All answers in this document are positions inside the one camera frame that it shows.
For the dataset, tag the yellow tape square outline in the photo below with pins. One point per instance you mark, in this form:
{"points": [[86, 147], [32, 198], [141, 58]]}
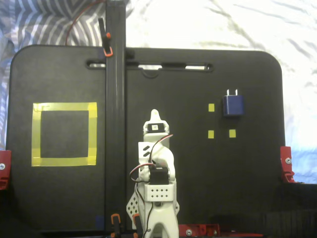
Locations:
{"points": [[64, 106]]}

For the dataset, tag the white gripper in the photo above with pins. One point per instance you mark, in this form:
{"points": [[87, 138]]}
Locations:
{"points": [[155, 137]]}

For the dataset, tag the blue tape piece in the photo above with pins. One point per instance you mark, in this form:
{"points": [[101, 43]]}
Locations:
{"points": [[99, 221]]}

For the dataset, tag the small yellow tape marker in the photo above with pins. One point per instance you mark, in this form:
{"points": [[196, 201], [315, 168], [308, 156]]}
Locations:
{"points": [[211, 134], [211, 107], [232, 133]]}

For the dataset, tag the orange black spring clamp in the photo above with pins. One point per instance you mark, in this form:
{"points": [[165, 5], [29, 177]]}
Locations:
{"points": [[136, 219], [116, 219], [107, 47]]}

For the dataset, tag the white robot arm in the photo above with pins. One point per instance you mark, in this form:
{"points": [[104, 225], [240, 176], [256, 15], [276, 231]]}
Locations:
{"points": [[163, 218]]}

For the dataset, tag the red plastic clamp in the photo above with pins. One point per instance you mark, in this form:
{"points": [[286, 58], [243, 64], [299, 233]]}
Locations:
{"points": [[5, 158], [198, 230], [286, 161]]}

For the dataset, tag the blue white charger block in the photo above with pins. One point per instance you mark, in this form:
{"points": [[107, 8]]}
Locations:
{"points": [[234, 105]]}

